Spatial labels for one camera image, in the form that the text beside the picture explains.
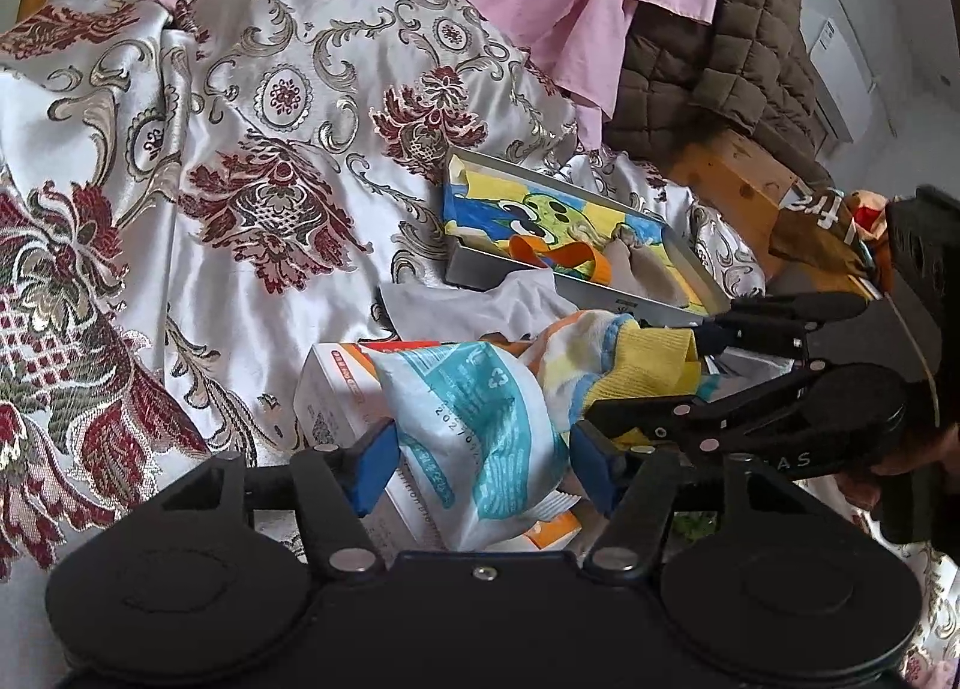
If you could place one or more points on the clear bag of green pieces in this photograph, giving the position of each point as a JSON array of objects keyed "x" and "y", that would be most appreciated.
[{"x": 694, "y": 525}]

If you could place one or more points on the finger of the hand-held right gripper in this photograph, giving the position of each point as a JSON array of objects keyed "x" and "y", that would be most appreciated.
[
  {"x": 780, "y": 325},
  {"x": 712, "y": 419}
]

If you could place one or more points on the white air conditioner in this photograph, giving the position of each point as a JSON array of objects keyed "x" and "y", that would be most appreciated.
[{"x": 832, "y": 81}]

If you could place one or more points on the brown quilted jacket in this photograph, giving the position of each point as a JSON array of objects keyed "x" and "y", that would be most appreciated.
[{"x": 712, "y": 59}]

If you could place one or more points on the brown bag with white print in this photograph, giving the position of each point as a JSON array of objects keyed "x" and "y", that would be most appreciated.
[{"x": 817, "y": 231}]

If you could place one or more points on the white and teal plastic packet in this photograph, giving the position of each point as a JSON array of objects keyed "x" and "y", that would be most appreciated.
[{"x": 465, "y": 434}]

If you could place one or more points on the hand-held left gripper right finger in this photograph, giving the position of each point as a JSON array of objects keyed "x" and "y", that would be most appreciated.
[{"x": 592, "y": 468}]

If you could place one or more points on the metal tray with cartoon lining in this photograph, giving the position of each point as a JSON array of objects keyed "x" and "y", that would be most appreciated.
[{"x": 525, "y": 284}]

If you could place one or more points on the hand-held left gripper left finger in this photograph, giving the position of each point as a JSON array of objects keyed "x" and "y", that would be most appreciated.
[{"x": 371, "y": 464}]

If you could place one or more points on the person's right hand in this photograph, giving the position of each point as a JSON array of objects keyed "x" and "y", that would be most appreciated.
[{"x": 911, "y": 460}]

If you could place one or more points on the white cloth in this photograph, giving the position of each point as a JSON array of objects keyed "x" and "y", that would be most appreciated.
[{"x": 480, "y": 306}]

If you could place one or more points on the grey cloth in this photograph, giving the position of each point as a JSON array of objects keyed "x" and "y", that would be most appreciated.
[{"x": 645, "y": 269}]

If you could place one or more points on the white and orange box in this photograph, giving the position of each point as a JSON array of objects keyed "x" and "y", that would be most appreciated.
[{"x": 330, "y": 389}]

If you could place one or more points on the floral satin blanket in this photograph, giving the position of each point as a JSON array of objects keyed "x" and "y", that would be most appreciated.
[{"x": 225, "y": 209}]

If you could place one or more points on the yellow striped towel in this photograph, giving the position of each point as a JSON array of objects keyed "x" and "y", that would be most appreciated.
[{"x": 645, "y": 359}]

